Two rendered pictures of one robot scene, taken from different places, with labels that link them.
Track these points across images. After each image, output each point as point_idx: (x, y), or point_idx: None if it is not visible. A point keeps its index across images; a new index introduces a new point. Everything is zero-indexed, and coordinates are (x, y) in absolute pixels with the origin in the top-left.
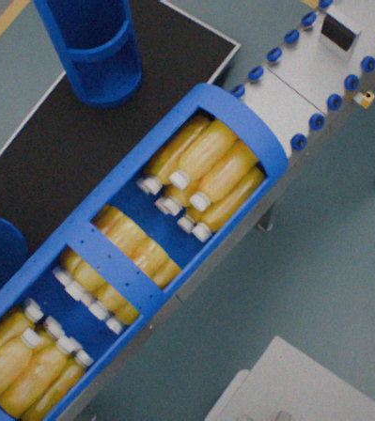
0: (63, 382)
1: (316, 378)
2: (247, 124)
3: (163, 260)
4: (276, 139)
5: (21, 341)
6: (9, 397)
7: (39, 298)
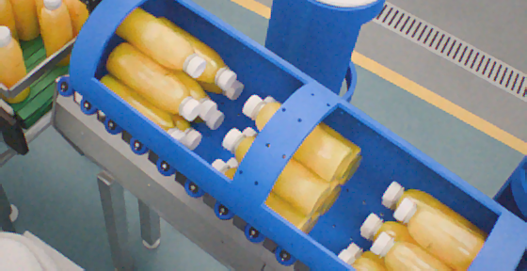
0: (145, 111)
1: None
2: (492, 267)
3: (302, 203)
4: None
5: (190, 52)
6: (129, 51)
7: (243, 105)
